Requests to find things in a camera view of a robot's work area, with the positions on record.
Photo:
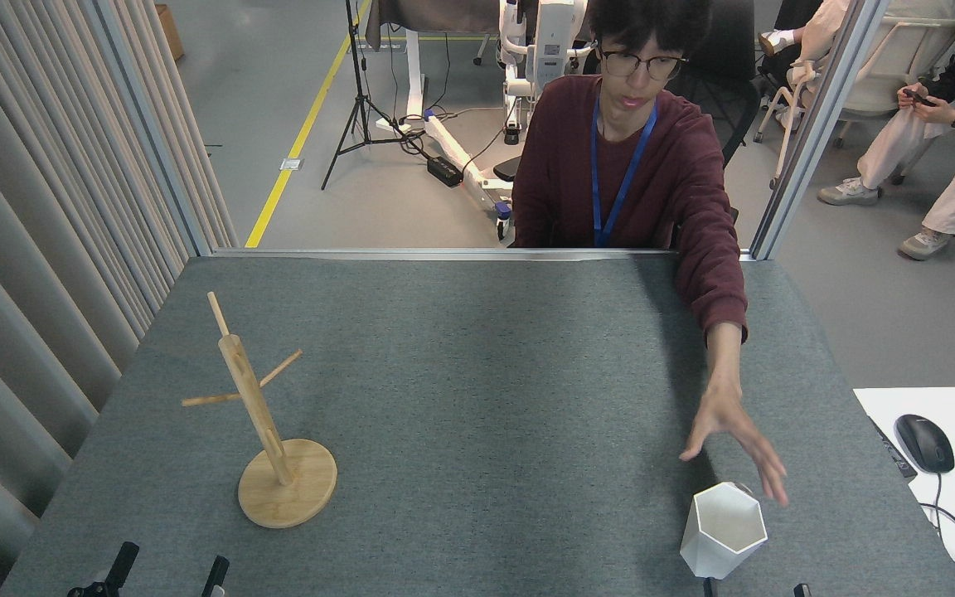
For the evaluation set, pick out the white chair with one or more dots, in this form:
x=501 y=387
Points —
x=892 y=75

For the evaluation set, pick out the person in pale clothes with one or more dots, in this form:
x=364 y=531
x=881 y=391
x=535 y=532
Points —
x=821 y=29

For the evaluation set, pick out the white hexagonal cup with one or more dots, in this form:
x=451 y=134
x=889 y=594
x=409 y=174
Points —
x=718 y=539

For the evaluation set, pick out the black office chair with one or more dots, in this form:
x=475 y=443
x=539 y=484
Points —
x=734 y=99

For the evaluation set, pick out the silver post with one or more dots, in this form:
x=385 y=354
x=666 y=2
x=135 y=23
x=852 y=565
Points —
x=154 y=133
x=817 y=124

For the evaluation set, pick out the desk with white leg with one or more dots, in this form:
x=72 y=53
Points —
x=414 y=75

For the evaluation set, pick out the black phone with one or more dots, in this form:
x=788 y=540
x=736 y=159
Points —
x=918 y=98

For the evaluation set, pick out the beige curtain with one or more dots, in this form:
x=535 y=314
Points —
x=30 y=249

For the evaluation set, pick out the black power strip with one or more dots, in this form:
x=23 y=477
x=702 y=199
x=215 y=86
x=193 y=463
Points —
x=444 y=171

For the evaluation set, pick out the black-rimmed glasses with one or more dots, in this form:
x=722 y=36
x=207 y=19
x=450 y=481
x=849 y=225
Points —
x=652 y=65

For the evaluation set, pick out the wooden cup rack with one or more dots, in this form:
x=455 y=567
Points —
x=258 y=406

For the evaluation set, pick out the person's left forearm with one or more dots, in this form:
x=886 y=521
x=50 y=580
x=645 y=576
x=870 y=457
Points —
x=718 y=332

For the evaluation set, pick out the silver table rail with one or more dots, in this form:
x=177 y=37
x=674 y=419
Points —
x=444 y=253

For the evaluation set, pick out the person's left hand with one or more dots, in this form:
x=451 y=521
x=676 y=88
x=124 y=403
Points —
x=726 y=419

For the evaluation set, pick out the black flat bar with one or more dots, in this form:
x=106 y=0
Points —
x=896 y=454

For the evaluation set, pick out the black computer mouse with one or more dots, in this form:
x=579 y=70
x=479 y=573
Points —
x=925 y=444

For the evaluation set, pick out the black tripod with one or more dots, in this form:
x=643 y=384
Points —
x=359 y=91

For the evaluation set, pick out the white wheeled stand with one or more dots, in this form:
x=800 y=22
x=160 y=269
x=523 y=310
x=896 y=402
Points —
x=540 y=50

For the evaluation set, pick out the metal floor plate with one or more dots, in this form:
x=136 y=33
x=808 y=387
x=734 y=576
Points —
x=291 y=164

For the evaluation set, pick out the cardboard box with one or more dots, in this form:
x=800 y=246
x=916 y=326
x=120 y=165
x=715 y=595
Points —
x=169 y=31

